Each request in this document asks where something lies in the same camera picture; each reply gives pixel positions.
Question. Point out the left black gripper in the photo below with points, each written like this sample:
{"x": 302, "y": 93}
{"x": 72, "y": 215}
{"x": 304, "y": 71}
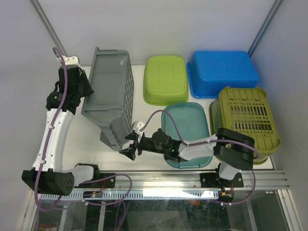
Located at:
{"x": 89, "y": 91}

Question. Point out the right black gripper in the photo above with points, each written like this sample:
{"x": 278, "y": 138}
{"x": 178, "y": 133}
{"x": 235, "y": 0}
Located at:
{"x": 130, "y": 153}

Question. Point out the grey tray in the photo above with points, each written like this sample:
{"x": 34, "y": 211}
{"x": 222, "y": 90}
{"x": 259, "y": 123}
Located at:
{"x": 110, "y": 106}

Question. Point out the teal translucent tub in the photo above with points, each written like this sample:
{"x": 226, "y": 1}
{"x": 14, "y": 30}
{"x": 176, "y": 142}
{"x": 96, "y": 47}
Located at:
{"x": 190, "y": 120}

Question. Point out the lime green shallow tub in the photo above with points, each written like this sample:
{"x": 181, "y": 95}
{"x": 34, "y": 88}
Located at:
{"x": 165, "y": 80}

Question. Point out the blue plastic tub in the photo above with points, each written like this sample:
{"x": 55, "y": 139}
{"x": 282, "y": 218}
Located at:
{"x": 211, "y": 71}

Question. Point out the olive green slotted basket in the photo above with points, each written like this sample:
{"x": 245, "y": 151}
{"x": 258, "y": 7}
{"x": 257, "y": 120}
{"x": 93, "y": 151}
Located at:
{"x": 246, "y": 111}

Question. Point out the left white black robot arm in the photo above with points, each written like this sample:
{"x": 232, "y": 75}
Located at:
{"x": 47, "y": 175}

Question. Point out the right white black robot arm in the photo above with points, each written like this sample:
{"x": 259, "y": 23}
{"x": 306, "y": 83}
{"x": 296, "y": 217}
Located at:
{"x": 234, "y": 150}

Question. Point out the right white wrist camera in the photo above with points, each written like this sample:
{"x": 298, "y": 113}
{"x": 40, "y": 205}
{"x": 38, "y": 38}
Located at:
{"x": 137, "y": 127}

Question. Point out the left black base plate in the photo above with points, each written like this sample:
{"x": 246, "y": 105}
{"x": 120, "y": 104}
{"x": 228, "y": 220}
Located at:
{"x": 106, "y": 184}

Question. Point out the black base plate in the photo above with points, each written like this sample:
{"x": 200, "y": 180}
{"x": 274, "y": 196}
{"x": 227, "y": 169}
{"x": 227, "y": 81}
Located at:
{"x": 212, "y": 180}
{"x": 106, "y": 184}

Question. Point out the aluminium mounting rail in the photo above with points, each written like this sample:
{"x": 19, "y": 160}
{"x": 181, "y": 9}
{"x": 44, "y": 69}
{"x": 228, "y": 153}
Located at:
{"x": 184, "y": 180}

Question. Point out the white slotted cable duct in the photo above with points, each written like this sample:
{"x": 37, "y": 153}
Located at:
{"x": 142, "y": 194}

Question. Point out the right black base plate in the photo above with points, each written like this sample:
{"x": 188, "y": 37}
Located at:
{"x": 212, "y": 180}

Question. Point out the left aluminium frame post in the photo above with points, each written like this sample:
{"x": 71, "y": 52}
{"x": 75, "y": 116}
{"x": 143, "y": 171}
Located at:
{"x": 48, "y": 26}

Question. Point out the aluminium frame post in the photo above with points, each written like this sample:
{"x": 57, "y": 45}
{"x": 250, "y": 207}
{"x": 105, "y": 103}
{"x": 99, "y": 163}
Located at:
{"x": 266, "y": 23}
{"x": 48, "y": 26}

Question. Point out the right aluminium frame post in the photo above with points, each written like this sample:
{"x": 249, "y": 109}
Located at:
{"x": 266, "y": 23}

